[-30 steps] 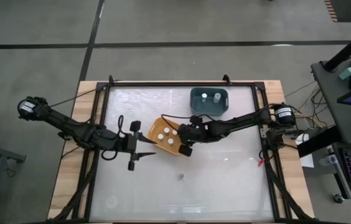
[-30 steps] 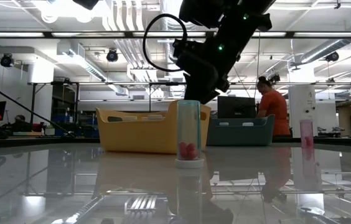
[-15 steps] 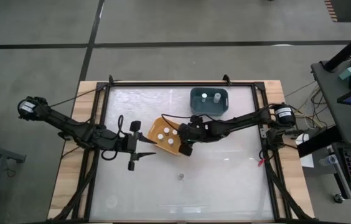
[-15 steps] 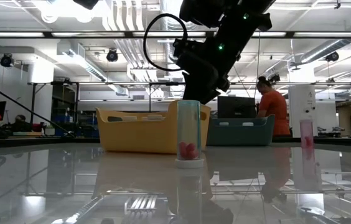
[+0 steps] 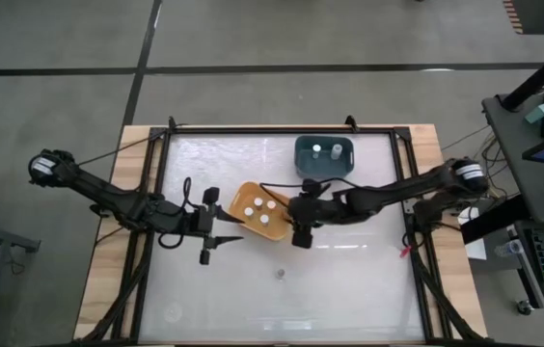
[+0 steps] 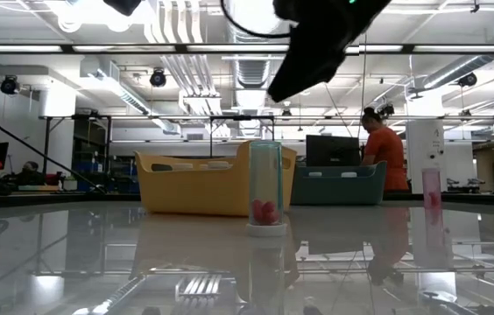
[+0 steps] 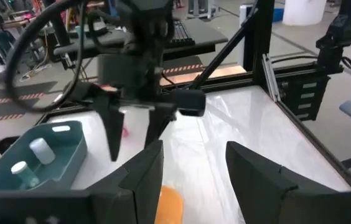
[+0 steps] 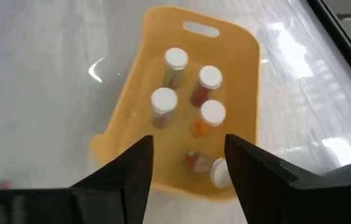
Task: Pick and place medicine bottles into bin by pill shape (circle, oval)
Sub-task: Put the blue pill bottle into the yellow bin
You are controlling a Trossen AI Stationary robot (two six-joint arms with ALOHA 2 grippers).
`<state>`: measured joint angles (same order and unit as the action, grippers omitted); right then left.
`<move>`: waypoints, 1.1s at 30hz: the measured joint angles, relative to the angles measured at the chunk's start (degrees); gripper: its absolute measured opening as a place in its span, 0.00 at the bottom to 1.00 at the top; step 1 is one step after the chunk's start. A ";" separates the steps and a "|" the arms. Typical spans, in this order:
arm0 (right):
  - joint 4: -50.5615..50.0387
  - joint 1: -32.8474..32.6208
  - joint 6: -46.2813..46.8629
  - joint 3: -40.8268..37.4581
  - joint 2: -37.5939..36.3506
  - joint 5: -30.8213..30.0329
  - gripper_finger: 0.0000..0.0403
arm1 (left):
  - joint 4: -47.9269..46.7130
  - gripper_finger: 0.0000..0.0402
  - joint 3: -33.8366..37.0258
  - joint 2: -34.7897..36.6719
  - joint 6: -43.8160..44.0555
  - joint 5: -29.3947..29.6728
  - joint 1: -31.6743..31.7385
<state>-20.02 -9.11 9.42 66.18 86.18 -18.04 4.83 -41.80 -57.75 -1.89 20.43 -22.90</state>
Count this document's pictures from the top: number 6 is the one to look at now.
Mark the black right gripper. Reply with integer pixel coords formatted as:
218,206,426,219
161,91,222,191
267,0,392,104

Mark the pink translucent pill bottle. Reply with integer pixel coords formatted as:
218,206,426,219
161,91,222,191
420,167,443,210

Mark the teal plastic bin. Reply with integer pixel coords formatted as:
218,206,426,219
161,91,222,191
290,160,388,207

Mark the yellow plastic bin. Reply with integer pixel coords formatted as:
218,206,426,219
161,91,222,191
134,139,299,218

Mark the person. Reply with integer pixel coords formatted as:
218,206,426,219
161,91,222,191
10,160,51,187
359,106,410,193

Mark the black metal rack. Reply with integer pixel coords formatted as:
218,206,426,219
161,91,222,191
39,114,113,193

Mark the black aluminium rig frame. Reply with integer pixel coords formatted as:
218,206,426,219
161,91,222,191
0,42,494,209

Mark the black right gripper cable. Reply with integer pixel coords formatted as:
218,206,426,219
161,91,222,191
219,0,293,40

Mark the thin black taut cable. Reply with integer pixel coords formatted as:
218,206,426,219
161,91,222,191
0,102,106,194

